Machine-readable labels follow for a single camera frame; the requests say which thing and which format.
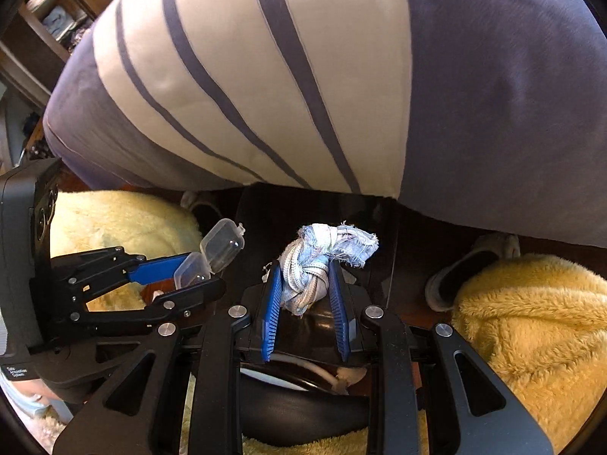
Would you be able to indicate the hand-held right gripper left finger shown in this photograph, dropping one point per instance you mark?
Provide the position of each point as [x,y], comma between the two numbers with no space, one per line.
[268,313]

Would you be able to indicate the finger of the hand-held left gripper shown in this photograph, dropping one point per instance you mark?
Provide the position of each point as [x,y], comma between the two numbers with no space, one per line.
[189,296]
[151,269]

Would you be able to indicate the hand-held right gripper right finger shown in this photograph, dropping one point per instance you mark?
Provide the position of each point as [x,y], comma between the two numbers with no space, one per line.
[339,313]

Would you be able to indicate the clear plastic small case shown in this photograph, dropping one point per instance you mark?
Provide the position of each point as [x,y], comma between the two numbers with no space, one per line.
[223,246]

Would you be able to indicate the black bin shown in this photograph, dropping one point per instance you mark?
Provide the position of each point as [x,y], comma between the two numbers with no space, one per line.
[265,218]

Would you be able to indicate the yellow fluffy rug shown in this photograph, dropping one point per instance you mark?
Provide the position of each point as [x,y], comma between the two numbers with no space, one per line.
[118,222]
[536,341]

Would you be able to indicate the grey slipper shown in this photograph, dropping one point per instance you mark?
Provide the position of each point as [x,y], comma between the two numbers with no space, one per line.
[455,275]
[204,208]

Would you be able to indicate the blue white striped bedcover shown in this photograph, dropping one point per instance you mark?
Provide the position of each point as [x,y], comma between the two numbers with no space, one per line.
[284,80]

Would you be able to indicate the wooden shelf unit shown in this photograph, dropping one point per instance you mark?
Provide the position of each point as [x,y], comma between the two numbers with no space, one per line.
[52,14]

